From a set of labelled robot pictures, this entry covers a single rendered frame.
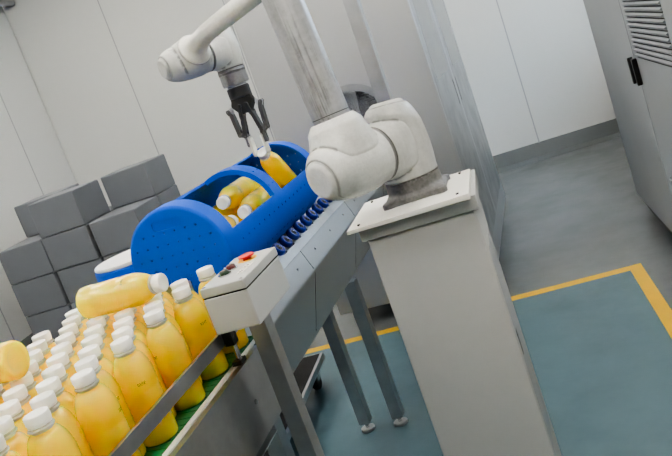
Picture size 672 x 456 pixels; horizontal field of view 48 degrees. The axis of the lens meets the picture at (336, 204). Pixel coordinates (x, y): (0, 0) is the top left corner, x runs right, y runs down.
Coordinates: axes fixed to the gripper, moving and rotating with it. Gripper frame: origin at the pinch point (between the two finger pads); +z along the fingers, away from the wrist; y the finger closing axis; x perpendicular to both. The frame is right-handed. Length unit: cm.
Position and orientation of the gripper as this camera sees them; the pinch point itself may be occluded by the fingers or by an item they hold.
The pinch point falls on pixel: (259, 144)
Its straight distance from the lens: 249.4
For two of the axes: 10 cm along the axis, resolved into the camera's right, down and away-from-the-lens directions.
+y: -9.1, 2.7, 3.1
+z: 3.3, 9.2, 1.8
